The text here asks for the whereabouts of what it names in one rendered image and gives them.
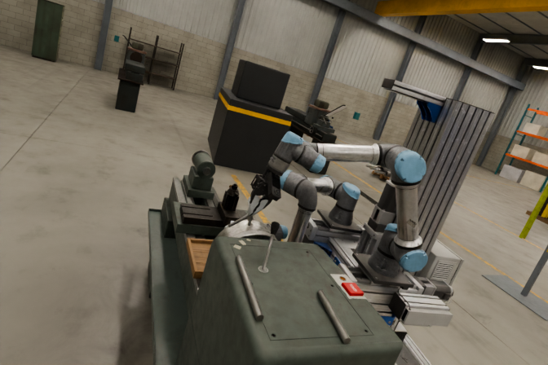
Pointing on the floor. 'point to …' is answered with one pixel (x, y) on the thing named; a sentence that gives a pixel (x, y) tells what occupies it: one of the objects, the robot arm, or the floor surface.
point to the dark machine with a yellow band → (249, 118)
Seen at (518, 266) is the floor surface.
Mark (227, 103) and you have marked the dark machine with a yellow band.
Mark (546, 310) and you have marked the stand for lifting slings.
